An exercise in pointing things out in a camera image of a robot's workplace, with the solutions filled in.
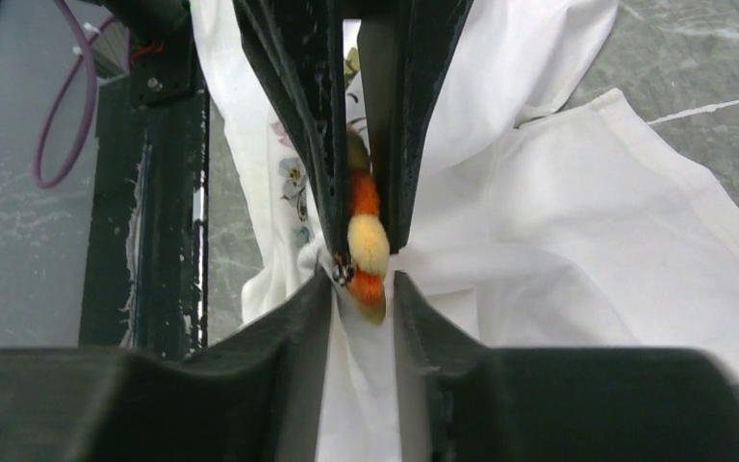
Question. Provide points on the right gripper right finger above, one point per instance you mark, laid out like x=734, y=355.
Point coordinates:
x=461, y=401

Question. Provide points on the white printed t-shirt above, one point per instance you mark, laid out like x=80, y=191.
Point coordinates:
x=583, y=229

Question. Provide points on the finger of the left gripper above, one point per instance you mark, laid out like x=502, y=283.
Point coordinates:
x=405, y=47
x=296, y=51

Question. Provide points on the orange yellow pompom brooch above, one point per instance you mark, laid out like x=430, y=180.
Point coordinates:
x=364, y=275

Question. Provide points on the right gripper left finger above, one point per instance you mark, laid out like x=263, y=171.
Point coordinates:
x=255, y=396

